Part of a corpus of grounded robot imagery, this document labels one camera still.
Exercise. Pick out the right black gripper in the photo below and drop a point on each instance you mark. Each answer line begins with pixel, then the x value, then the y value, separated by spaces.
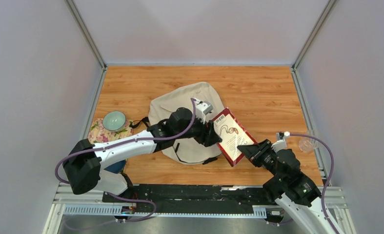
pixel 256 150

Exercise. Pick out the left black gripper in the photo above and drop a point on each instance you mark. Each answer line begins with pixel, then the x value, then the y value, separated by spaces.
pixel 212 137

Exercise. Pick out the red white cover book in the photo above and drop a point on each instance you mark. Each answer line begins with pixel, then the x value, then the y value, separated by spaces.
pixel 233 134

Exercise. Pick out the beige canvas backpack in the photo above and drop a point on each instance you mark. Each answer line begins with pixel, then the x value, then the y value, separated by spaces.
pixel 187 151

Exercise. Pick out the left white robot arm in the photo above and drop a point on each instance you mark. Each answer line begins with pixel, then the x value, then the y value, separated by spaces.
pixel 84 169

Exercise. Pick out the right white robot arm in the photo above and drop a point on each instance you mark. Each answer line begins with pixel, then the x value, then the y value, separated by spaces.
pixel 290 188

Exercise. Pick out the clear plastic cup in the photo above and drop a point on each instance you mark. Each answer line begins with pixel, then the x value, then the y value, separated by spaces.
pixel 307 144

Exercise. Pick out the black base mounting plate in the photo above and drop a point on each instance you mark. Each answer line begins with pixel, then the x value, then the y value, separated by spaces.
pixel 202 199

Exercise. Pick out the light green ceramic bowl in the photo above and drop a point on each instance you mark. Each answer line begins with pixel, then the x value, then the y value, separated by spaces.
pixel 114 121

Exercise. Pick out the dark blue leaf plate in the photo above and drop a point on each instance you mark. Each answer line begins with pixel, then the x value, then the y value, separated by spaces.
pixel 117 167

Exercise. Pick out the floral rectangular tray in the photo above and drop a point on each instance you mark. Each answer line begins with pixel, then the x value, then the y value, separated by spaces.
pixel 99 134

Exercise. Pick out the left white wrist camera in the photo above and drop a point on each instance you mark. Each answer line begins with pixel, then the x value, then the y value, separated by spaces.
pixel 203 110

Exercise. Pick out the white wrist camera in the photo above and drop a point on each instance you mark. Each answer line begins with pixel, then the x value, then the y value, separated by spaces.
pixel 203 110
pixel 281 143

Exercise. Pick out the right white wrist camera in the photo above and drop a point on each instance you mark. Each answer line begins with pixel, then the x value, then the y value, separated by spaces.
pixel 281 143

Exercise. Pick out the aluminium frame rail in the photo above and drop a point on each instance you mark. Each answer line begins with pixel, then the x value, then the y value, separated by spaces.
pixel 98 202

